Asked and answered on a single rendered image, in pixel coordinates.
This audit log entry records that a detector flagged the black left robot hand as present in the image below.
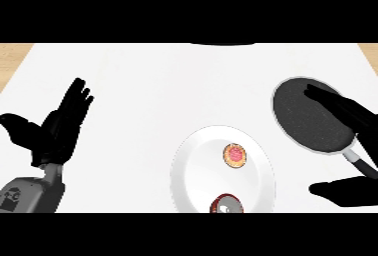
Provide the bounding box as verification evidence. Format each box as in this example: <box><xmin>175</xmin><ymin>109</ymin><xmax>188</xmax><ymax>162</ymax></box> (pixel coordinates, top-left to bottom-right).
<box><xmin>0</xmin><ymin>77</ymin><xmax>96</xmax><ymax>168</ymax></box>

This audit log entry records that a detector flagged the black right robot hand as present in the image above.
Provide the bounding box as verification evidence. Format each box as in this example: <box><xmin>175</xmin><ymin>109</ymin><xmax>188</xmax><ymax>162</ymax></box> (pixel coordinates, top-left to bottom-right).
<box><xmin>303</xmin><ymin>83</ymin><xmax>378</xmax><ymax>208</ymax></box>

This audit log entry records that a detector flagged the dark grey frying pan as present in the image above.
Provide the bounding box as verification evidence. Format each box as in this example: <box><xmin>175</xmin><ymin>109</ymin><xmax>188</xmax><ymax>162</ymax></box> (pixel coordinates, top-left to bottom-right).
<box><xmin>272</xmin><ymin>76</ymin><xmax>378</xmax><ymax>180</ymax></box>

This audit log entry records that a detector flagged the pink frosted cupcake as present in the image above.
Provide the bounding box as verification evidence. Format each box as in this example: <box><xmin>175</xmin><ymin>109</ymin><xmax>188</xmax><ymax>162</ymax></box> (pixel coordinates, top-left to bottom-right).
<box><xmin>222</xmin><ymin>142</ymin><xmax>248</xmax><ymax>169</ymax></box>

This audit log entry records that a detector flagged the white plate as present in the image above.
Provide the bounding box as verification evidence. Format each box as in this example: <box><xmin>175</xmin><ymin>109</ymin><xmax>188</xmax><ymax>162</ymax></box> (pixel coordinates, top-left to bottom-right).
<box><xmin>170</xmin><ymin>125</ymin><xmax>278</xmax><ymax>214</ymax></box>

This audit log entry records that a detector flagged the red rimmed can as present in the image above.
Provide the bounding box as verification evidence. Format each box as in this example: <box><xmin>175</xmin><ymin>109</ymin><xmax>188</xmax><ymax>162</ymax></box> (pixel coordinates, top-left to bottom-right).
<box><xmin>210</xmin><ymin>193</ymin><xmax>245</xmax><ymax>214</ymax></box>

